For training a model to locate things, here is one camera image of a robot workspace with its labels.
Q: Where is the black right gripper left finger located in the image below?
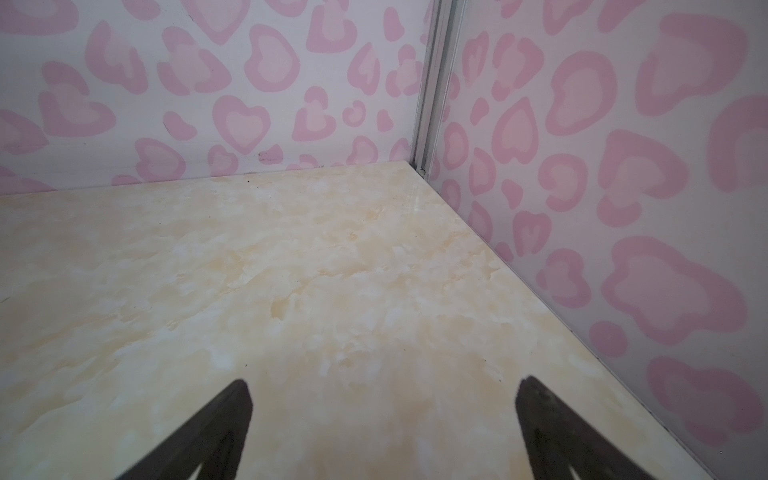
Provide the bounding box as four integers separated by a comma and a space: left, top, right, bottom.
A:
120, 379, 253, 479

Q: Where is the aluminium corner frame post right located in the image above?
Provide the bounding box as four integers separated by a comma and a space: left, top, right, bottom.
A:
410, 0, 466, 179

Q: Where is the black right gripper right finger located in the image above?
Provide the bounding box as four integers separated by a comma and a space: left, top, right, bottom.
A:
515, 376, 653, 480

